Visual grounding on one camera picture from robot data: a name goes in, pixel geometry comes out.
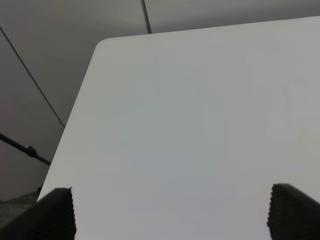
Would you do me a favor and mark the blue metal bar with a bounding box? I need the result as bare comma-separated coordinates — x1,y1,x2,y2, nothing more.
0,133,51,166

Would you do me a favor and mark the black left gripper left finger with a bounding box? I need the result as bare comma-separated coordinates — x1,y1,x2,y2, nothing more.
0,187,76,240

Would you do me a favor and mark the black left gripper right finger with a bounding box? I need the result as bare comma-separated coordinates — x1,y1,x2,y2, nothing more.
267,183,320,240

